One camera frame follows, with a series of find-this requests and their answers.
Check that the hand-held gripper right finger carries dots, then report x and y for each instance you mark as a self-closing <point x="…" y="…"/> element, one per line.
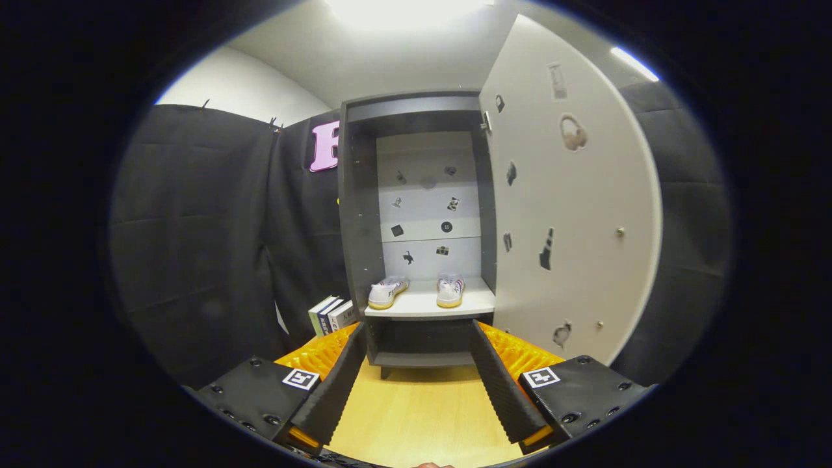
<point x="500" y="383"/>

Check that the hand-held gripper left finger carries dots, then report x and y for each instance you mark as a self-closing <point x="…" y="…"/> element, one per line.
<point x="338" y="383"/>

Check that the white canvas shoe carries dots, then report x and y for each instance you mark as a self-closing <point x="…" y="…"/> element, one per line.
<point x="450" y="290"/>
<point x="387" y="292"/>

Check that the dark grey shoe cabinet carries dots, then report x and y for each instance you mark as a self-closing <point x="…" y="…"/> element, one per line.
<point x="361" y="214"/>

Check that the dark blue book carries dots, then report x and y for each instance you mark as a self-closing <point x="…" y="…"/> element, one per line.
<point x="329" y="313"/>

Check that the green and white book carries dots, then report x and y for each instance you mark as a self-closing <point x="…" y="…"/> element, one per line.
<point x="318" y="315"/>

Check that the black backdrop cloth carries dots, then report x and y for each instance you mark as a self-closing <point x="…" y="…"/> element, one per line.
<point x="195" y="227"/>

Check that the ceiling light panel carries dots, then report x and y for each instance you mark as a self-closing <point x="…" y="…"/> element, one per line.
<point x="409" y="12"/>

